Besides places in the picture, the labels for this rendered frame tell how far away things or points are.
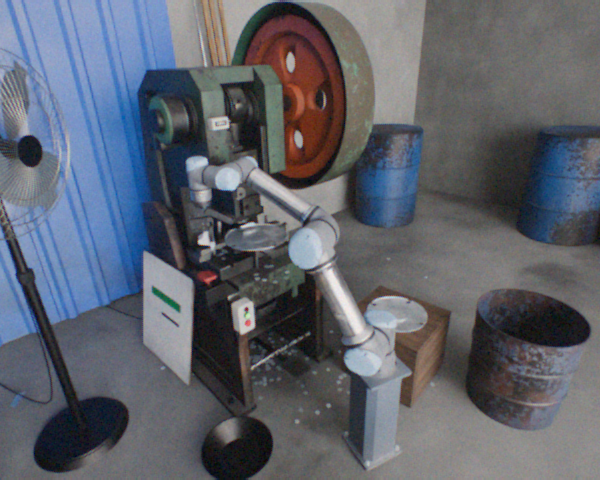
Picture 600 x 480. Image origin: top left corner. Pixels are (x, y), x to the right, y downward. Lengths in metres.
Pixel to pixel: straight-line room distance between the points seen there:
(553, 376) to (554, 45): 3.16
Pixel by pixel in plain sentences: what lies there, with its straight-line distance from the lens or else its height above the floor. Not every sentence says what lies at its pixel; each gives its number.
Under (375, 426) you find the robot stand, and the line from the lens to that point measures 1.72.
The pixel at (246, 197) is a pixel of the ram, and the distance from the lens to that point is 1.77.
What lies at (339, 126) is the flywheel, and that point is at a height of 1.26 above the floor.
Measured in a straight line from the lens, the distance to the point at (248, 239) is 1.80.
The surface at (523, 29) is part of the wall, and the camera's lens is 4.57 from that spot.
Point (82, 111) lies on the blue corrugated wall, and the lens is 2.71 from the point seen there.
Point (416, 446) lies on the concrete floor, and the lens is 1.98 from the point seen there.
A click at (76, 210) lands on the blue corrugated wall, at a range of 2.75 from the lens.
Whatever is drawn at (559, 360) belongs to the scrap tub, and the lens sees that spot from 1.94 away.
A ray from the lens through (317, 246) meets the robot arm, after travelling 1.20.
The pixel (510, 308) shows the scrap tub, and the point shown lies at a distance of 2.24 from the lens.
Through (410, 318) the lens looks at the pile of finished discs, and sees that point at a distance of 2.05.
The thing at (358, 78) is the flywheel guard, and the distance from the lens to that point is 1.73.
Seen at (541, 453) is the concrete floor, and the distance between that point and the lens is 2.14.
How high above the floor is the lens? 1.54
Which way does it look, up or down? 26 degrees down
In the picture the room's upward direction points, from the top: 2 degrees counter-clockwise
